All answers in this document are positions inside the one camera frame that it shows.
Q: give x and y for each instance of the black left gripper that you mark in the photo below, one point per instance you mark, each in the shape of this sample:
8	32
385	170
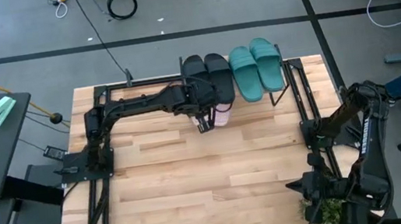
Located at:
200	98

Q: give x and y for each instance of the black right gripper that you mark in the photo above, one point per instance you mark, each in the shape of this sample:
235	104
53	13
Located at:
319	189

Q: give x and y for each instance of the black slide sandal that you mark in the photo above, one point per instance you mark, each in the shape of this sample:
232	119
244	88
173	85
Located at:
194	67
220	77

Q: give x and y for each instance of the green slide sandal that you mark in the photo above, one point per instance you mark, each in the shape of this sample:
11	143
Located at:
246	78
266	63

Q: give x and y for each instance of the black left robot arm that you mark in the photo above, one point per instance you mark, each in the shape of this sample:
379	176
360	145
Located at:
133	105

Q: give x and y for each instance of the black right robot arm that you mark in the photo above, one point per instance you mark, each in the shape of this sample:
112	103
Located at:
369	135

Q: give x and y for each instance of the small potted green plant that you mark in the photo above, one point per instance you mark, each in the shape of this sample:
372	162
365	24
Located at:
329	215

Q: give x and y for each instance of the black power adapter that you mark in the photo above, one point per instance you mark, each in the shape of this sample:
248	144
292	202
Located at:
55	153

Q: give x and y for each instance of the mint green stapler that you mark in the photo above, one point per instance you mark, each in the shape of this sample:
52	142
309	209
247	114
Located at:
0	112

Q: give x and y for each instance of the wooden shelf with black frame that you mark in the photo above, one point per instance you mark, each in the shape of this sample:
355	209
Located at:
273	94

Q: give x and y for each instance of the black metal table frame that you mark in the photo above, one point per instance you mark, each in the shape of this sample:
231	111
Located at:
303	89

